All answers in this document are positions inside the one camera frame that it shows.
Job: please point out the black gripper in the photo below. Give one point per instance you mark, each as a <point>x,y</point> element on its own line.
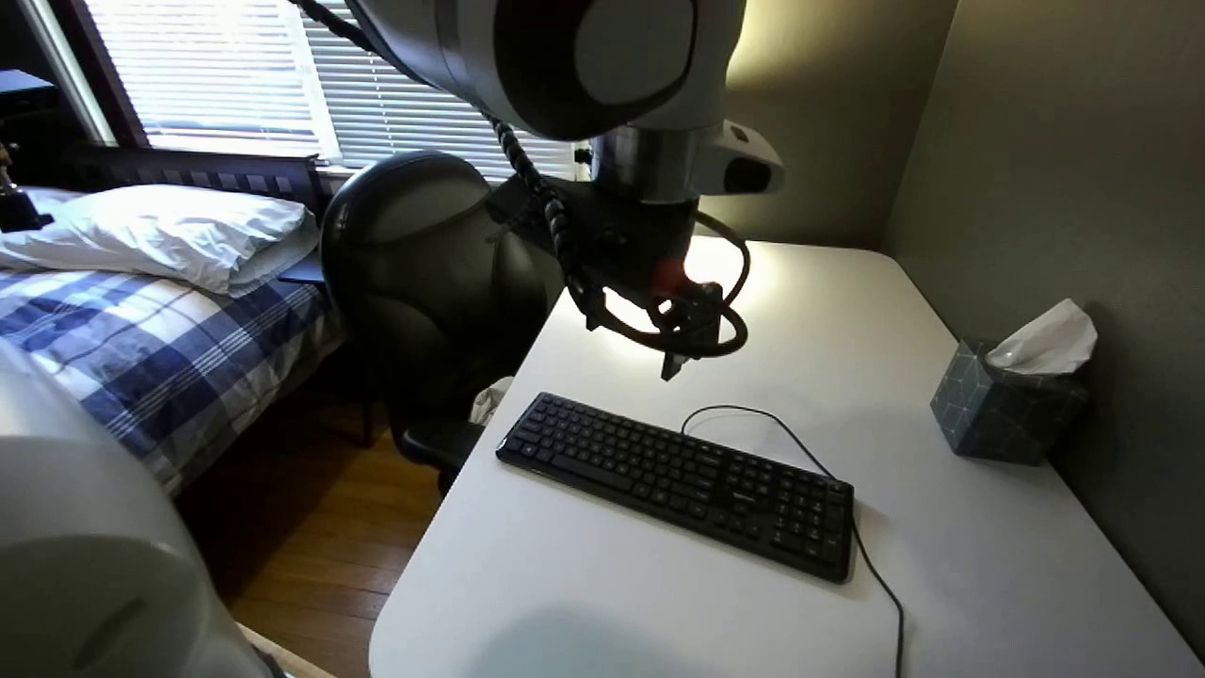
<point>634,241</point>

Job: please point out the black computer keyboard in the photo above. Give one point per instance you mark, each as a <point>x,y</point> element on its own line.
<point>680,483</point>

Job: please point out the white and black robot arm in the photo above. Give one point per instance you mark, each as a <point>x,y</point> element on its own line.
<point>603,50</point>

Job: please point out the white rounded robot base housing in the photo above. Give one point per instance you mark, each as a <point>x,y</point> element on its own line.
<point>87,551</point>

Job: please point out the black office chair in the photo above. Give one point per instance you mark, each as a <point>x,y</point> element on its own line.
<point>426,289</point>

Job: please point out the teal patterned tissue box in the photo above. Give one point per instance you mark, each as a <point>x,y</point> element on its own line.
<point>1003,416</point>

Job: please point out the white tissue sheet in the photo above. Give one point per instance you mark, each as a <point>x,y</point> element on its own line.
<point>1047,342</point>

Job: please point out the dark wooden headboard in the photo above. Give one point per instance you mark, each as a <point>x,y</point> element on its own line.
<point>212,173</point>

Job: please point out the white window blinds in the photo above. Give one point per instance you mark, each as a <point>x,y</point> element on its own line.
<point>250,71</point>

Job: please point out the white pillow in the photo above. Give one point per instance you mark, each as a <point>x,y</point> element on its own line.
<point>162,230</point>

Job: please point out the blue plaid bed blanket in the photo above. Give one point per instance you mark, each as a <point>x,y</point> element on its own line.
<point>151,361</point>

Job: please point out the dark window frame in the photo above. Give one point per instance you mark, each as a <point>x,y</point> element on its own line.
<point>94,61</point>

